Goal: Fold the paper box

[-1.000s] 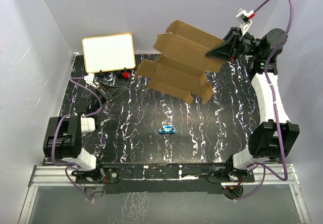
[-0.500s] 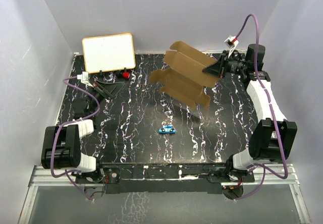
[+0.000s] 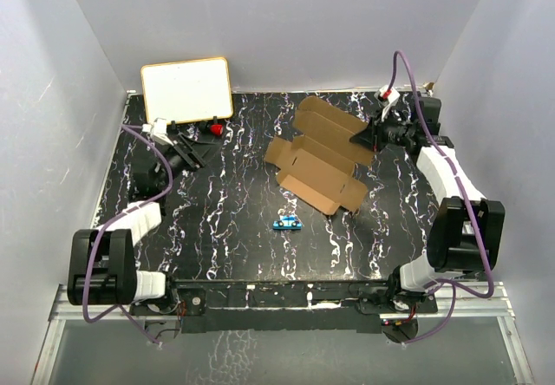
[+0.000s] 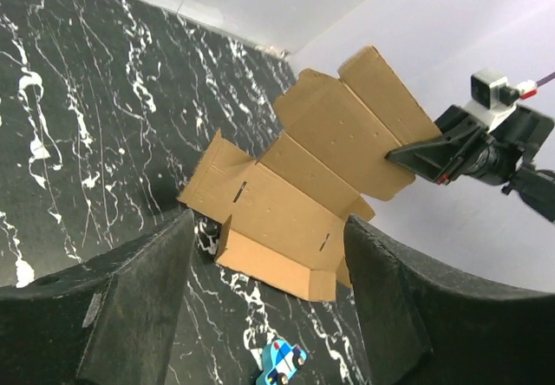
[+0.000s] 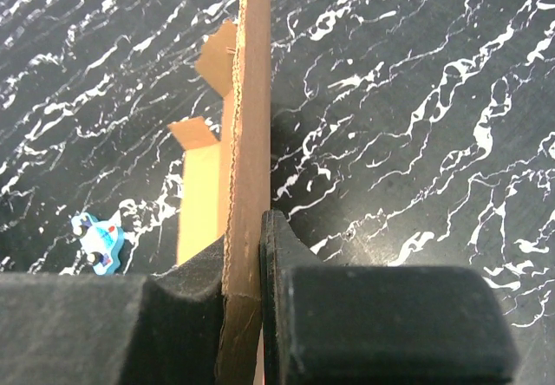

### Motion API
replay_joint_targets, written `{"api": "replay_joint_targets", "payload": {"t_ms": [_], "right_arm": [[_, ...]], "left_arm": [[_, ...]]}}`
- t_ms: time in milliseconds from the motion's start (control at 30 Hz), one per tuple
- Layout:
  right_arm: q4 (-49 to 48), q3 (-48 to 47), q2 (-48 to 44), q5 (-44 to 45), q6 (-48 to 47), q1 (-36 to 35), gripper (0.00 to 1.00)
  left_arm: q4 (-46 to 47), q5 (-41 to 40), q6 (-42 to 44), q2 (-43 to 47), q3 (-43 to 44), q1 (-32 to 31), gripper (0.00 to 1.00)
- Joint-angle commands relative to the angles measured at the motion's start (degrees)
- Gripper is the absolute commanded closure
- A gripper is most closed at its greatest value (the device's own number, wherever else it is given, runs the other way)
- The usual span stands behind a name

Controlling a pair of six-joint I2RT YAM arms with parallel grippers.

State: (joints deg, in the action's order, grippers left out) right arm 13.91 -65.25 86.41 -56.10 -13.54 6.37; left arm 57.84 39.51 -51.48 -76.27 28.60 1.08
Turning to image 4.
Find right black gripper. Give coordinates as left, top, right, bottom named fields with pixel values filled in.
left=385, top=104, right=554, bottom=186

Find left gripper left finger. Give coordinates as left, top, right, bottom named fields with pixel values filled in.
left=1, top=211, right=195, bottom=384

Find brown cardboard box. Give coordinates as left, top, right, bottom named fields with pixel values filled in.
left=179, top=46, right=440, bottom=302

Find blue toy car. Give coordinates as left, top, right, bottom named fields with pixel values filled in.
left=256, top=339, right=308, bottom=385

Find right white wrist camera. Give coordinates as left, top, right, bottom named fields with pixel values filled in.
left=463, top=69, right=538, bottom=133

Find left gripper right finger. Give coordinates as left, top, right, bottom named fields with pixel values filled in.
left=344, top=215, right=554, bottom=384

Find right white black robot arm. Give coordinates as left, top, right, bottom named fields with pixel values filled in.
left=386, top=105, right=554, bottom=223

